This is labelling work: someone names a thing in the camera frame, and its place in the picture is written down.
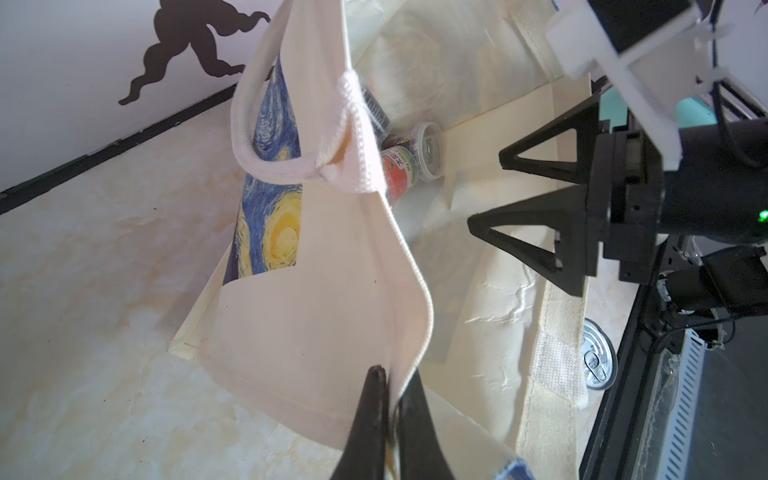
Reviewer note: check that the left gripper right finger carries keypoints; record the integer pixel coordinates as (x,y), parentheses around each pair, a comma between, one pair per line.
(419,451)

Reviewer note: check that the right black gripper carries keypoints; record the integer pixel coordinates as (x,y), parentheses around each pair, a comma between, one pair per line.
(562,235)

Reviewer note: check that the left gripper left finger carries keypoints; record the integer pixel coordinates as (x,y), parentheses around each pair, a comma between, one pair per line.
(364,453)

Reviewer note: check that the cream canvas tote bag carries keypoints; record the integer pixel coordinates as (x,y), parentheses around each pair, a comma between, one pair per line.
(325,279)

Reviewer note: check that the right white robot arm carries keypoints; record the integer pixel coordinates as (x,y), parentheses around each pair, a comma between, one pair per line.
(711,194)

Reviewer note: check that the clear lid seed jar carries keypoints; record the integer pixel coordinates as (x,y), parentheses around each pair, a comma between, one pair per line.
(425,142)

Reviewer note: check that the red label seed jar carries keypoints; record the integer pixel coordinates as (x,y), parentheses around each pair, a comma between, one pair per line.
(400,171)

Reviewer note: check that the mint green chrome toaster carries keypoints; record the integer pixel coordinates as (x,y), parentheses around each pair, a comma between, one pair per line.
(689,112)

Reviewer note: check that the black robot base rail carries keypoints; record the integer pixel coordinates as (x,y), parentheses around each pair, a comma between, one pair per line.
(660,390)

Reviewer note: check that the white slotted cable duct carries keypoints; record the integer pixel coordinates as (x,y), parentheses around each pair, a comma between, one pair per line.
(678,434)

